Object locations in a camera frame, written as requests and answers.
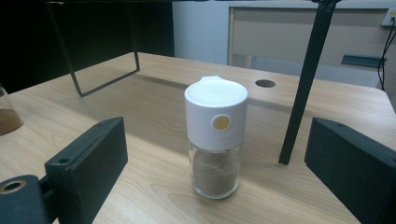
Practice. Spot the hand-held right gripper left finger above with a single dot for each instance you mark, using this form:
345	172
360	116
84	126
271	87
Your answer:
87	161

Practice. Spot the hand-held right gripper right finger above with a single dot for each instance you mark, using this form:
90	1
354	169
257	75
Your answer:
358	168

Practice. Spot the glass jar of brown powder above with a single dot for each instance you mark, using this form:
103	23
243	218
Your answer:
7	119

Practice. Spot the black metal shelf rack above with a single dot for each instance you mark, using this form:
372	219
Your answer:
311	62

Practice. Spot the white-lidded glass spice jar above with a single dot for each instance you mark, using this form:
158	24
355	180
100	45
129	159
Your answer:
214	130

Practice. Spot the white wall socket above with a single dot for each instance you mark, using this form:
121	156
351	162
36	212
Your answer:
389	17

